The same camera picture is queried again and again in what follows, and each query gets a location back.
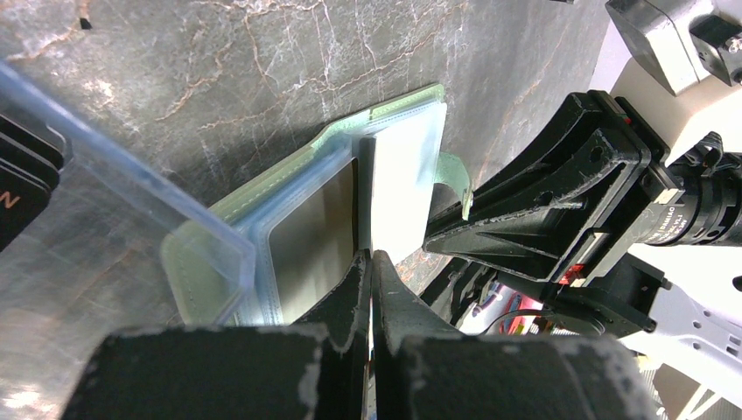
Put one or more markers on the green leather card holder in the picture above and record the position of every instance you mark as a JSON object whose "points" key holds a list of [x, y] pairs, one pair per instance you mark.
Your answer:
{"points": [[395, 147]]}

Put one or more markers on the clear plastic card box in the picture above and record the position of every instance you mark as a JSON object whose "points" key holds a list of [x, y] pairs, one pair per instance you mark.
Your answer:
{"points": [[106, 193]]}

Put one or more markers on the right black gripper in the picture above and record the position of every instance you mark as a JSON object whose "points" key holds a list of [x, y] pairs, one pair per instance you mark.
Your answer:
{"points": [[595, 181]]}

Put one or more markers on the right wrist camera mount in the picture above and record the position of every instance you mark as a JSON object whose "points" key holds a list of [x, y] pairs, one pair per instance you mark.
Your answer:
{"points": [[678, 40]]}

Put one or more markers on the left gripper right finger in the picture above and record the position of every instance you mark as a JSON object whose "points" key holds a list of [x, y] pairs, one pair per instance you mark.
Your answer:
{"points": [[427, 369]]}

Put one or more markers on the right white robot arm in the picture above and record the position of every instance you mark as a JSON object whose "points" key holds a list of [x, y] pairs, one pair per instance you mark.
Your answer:
{"points": [[699, 332]]}

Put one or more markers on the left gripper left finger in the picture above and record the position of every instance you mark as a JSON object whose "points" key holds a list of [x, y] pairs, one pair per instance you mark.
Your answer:
{"points": [[314, 368]]}

